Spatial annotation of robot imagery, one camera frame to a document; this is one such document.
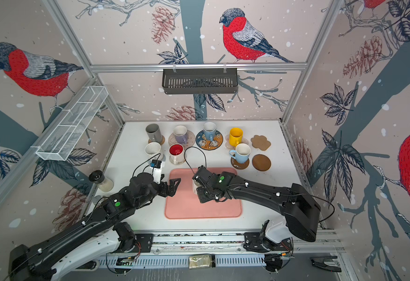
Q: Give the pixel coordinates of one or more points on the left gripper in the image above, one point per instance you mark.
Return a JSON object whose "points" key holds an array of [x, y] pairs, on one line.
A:
{"points": [[166, 192]]}

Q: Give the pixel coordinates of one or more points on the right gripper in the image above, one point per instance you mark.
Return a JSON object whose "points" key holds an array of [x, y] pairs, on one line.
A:
{"points": [[202, 200]]}

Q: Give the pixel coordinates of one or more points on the dark glossy round coaster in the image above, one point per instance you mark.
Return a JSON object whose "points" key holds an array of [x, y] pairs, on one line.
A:
{"points": [[240, 166]]}

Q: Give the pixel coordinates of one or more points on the pink serving tray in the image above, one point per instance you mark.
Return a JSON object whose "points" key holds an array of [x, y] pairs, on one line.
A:
{"points": [[186, 205]]}

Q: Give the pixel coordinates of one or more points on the white mug front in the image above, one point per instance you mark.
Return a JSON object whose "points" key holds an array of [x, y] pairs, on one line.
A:
{"points": [[154, 149]]}

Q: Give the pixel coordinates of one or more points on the white blue mug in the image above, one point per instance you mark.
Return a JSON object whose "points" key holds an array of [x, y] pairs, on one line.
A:
{"points": [[241, 153]]}

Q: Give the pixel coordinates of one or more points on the blue cartoon round coaster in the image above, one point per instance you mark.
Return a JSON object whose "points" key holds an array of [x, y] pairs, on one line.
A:
{"points": [[204, 142]]}

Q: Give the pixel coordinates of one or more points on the red interior white mug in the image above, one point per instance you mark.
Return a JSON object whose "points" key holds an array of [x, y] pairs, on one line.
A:
{"points": [[177, 154]]}

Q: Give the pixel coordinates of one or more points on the pink bunny round coaster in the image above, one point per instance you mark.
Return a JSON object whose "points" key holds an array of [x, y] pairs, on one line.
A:
{"points": [[191, 140]]}

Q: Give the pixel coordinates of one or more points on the pink flower coaster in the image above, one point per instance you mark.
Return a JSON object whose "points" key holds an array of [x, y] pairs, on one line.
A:
{"points": [[229, 146]]}

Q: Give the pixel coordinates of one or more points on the yellow mug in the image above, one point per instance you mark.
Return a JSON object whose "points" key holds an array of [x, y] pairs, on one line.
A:
{"points": [[235, 137]]}

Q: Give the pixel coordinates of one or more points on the light blue mug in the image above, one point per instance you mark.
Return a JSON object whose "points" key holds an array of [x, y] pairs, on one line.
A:
{"points": [[209, 130]]}

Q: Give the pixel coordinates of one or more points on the grey mug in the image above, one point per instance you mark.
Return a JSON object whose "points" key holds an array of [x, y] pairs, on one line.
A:
{"points": [[154, 133]]}

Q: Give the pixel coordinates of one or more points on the cork flower coaster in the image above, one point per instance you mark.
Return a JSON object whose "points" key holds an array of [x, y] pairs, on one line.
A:
{"points": [[260, 142]]}

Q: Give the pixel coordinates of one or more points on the lavender mug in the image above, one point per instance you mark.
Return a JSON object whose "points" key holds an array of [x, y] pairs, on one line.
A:
{"points": [[180, 134]]}

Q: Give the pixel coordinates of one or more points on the brown round wooden coaster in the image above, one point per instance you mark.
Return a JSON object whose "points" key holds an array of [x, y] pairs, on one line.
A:
{"points": [[261, 163]]}

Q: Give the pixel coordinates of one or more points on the rattan round coaster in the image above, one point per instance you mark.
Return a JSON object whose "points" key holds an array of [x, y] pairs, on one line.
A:
{"points": [[162, 140]]}

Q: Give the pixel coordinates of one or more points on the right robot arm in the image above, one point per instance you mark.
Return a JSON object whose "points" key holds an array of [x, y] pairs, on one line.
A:
{"points": [[298, 209]]}

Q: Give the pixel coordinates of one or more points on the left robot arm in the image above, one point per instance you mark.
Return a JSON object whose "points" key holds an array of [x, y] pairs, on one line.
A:
{"points": [[102, 231]]}

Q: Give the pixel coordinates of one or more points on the black lid spice jar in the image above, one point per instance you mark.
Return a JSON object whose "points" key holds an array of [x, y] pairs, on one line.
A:
{"points": [[101, 181]]}

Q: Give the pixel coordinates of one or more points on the taped small box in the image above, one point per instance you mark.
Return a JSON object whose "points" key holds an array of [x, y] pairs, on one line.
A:
{"points": [[201, 261]]}

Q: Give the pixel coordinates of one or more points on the black clamp tool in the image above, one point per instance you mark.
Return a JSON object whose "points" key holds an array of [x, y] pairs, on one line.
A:
{"points": [[321, 262]]}

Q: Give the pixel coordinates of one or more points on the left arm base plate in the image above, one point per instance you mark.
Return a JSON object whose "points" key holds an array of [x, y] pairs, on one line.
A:
{"points": [[143, 243]]}

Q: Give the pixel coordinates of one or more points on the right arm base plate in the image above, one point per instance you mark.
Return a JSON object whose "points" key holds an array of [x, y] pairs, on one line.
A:
{"points": [[258, 242]]}

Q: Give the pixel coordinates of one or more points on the white wire basket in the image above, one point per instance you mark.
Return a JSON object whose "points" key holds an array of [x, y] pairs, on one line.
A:
{"points": [[75, 120]]}

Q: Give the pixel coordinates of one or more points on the black wall basket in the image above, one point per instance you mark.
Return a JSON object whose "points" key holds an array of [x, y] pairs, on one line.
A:
{"points": [[200, 81]]}

